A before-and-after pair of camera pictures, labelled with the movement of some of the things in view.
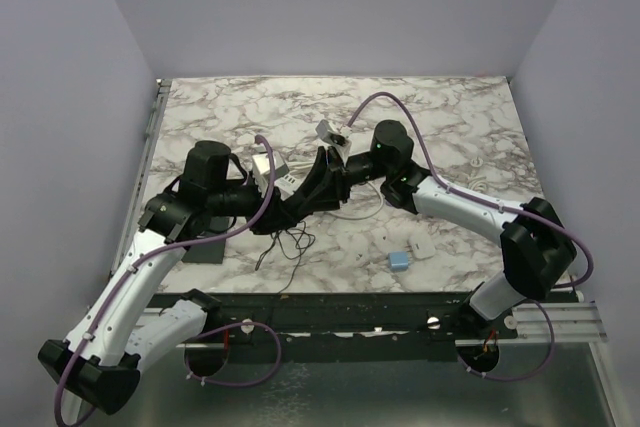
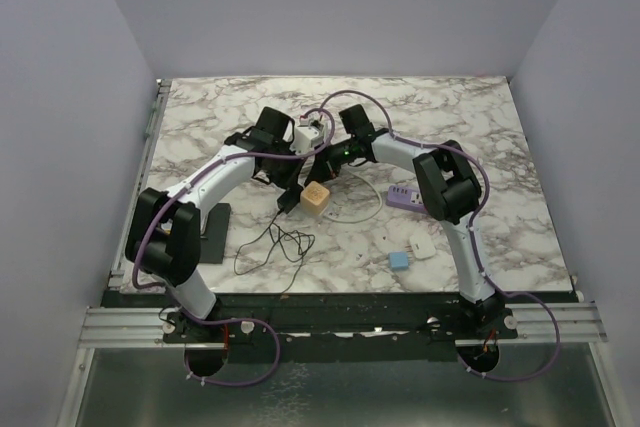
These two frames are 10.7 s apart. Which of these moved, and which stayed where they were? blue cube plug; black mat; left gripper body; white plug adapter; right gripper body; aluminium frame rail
Moved: right gripper body; left gripper body
Stayed: black mat; white plug adapter; aluminium frame rail; blue cube plug
